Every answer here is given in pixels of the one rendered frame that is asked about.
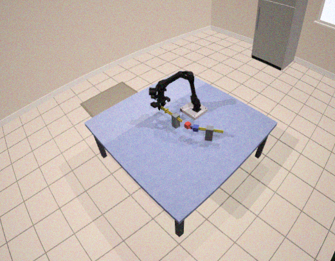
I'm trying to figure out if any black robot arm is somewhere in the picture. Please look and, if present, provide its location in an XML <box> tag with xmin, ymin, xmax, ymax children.
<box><xmin>149</xmin><ymin>71</ymin><xmax>201</xmax><ymax>113</ymax></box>

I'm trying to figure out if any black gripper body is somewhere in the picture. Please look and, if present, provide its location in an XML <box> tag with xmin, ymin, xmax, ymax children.
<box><xmin>150</xmin><ymin>95</ymin><xmax>170</xmax><ymax>108</ymax></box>

